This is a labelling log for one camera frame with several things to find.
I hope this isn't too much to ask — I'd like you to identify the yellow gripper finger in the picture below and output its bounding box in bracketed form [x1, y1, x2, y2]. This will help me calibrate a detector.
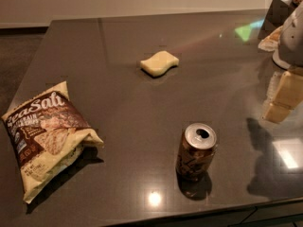
[262, 102, 291, 123]
[273, 71, 303, 109]

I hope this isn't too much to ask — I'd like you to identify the brown soda can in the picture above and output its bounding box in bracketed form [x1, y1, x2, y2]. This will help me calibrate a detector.
[176, 123, 218, 182]

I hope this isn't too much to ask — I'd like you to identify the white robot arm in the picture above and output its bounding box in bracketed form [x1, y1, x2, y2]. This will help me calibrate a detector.
[262, 4, 303, 123]

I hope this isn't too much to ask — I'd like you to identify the dark box in background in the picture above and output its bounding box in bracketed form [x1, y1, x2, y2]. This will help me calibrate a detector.
[258, 0, 295, 39]

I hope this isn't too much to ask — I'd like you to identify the yellow sponge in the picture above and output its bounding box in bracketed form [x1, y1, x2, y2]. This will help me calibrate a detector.
[140, 51, 179, 78]

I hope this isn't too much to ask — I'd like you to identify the snack bag in background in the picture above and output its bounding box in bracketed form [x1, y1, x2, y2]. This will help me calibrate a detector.
[258, 26, 283, 52]

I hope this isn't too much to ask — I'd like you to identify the brown sea salt chip bag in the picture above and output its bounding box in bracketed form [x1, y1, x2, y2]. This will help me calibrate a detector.
[2, 81, 103, 203]

